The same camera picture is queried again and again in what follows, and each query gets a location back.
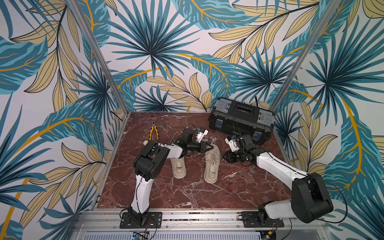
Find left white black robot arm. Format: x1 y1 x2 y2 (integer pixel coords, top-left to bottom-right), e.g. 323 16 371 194
128 128 214 225

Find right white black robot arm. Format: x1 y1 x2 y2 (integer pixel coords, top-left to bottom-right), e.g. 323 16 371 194
224 135 334 226

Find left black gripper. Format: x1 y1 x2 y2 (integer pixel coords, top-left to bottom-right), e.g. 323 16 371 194
187 140 214 153

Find right aluminium corner post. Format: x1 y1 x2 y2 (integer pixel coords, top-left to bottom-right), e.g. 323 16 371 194
269 0 343 112

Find aluminium front rail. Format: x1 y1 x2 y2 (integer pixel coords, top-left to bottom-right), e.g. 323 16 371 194
70 209 332 240

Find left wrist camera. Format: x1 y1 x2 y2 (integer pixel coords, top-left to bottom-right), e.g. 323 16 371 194
196 128 209 143

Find black grey toolbox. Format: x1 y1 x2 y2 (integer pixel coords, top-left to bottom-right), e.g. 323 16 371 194
209 98 275 146

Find left aluminium corner post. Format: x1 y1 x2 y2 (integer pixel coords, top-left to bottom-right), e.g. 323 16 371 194
65 0 130 115

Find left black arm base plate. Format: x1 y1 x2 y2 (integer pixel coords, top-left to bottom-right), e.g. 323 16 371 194
119 212 163 229

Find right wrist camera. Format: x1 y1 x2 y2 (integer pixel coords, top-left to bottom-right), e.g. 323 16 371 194
225 138 240 152

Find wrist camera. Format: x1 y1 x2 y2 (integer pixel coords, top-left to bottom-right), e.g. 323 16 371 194
225 138 240 152
196 128 209 143

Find aluminium corner post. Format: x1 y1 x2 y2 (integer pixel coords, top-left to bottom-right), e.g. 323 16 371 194
65 0 130 115
269 0 343 112

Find beige sneaker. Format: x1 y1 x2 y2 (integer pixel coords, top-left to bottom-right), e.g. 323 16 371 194
203 144 221 184
171 157 187 179

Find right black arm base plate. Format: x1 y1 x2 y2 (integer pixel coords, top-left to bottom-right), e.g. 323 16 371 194
238 212 285 228

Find yellow handled pliers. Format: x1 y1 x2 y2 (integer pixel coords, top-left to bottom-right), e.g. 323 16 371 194
149 121 160 140

